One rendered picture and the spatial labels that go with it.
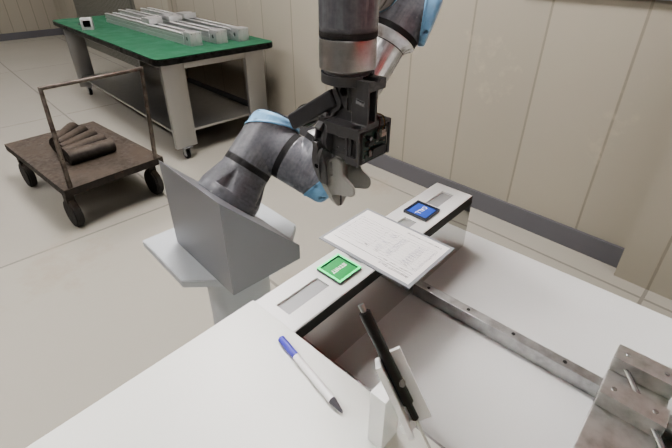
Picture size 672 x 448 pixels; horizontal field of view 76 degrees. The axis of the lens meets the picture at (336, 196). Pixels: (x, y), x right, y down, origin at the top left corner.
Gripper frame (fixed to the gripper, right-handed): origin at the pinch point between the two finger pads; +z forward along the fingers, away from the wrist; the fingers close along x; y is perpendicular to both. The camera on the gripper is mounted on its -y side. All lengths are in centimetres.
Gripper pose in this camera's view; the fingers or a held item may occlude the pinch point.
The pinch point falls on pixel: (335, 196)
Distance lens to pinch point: 67.7
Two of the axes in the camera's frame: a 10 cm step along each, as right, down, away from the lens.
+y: 7.3, 3.4, -5.9
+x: 6.8, -3.7, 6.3
